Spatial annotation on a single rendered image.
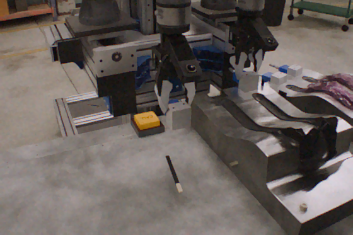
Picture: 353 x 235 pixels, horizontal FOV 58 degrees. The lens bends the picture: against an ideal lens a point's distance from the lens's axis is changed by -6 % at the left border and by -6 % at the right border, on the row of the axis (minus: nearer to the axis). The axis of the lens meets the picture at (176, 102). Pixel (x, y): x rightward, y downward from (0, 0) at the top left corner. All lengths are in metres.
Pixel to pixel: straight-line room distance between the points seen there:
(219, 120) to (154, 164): 0.21
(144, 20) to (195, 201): 0.81
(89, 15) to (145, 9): 0.26
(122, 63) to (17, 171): 0.47
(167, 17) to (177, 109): 0.22
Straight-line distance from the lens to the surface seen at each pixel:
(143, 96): 1.34
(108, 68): 1.11
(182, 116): 0.81
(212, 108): 0.94
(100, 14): 1.18
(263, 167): 0.74
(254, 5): 0.97
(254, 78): 1.04
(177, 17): 0.72
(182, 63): 0.70
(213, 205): 0.78
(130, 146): 0.95
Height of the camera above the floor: 1.36
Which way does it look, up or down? 29 degrees down
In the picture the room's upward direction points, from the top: straight up
